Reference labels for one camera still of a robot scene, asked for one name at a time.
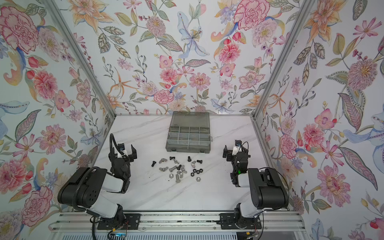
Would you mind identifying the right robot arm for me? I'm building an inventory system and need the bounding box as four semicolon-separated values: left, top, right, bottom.
223;143;289;220

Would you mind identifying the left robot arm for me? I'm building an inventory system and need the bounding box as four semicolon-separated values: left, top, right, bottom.
58;147;137;221

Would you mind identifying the grey plastic organizer box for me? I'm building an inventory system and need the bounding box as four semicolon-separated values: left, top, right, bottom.
166;112;212;154

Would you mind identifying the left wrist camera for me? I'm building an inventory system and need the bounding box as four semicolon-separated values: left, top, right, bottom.
117;143;126;158

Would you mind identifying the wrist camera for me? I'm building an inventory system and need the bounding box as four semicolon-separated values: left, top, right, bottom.
117;143;126;158
233;140;243;152

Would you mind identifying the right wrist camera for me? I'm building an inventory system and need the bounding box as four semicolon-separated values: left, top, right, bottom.
233;140;243;152

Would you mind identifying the aluminium mounting rail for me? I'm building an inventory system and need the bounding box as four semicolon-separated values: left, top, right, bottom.
47;211;306;234

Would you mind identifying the left aluminium corner post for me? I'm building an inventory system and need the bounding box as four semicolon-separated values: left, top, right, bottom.
43;0;117;120

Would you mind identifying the aluminium corner post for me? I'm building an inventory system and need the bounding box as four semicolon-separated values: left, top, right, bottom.
253;1;314;121
43;0;117;120

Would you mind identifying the right aluminium corner post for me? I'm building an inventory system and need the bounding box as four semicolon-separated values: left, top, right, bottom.
253;1;314;121

